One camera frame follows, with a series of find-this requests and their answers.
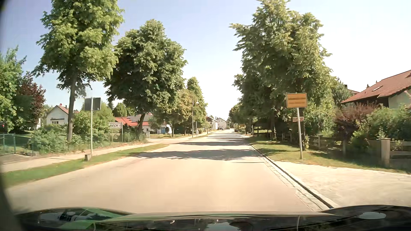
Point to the low building with red roof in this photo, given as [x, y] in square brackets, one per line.
[133, 121]

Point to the wooden fence with stone posts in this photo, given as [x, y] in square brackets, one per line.
[385, 150]

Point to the green bushes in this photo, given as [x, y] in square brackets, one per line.
[51, 139]
[385, 123]

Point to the red leaved bush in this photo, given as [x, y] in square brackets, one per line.
[351, 120]

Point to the row of trees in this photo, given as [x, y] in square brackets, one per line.
[282, 64]
[189, 106]

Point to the car's own bonnet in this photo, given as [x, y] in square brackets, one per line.
[205, 221]

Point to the lamp post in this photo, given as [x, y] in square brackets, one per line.
[193, 118]

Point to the grass verge strip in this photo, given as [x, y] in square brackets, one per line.
[64, 166]

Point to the pale paved driveway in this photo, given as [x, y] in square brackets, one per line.
[350, 184]

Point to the tall green tree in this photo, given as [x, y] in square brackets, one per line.
[78, 48]

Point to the grass verge with trees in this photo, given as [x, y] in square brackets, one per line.
[289, 152]

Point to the back of sign on post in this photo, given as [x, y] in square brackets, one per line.
[92, 104]

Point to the yellow town sign on post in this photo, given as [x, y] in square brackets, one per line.
[296, 100]

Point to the grey asphalt road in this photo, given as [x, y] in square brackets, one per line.
[192, 173]

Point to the white billboard on posts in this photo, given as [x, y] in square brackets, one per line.
[115, 125]

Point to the white houses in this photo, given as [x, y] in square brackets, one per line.
[216, 123]

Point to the pale paved footpath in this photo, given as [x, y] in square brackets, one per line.
[48, 159]

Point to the white house with red roof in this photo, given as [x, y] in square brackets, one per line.
[57, 116]

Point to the dark red leaved tree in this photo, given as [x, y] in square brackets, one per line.
[32, 96]

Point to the broad green tree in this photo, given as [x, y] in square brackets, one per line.
[147, 70]

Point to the house with brown tiled roof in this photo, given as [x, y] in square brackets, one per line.
[388, 89]

